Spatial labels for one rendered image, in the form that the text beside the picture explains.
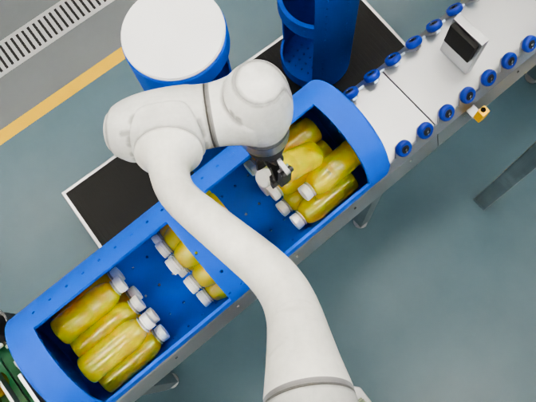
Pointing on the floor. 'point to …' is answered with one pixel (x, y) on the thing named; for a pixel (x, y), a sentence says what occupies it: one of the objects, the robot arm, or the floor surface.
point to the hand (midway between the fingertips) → (269, 170)
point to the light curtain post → (508, 178)
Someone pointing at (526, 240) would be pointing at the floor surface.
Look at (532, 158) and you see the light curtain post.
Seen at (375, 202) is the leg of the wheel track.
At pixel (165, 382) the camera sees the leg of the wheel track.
